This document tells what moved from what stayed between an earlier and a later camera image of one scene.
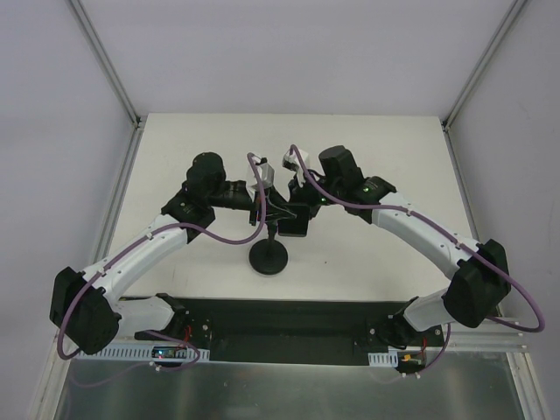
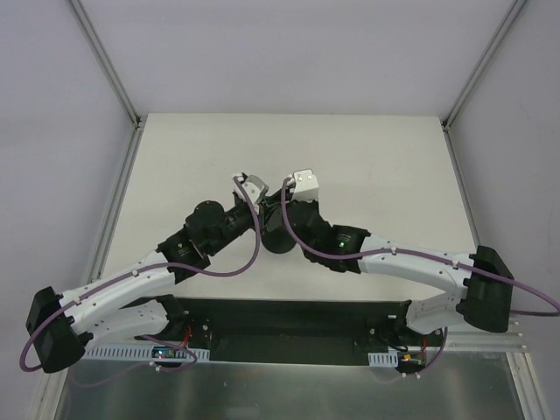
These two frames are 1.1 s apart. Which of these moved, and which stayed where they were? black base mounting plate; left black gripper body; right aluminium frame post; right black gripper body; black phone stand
Moved: right black gripper body; left black gripper body; black phone stand
Stayed: black base mounting plate; right aluminium frame post
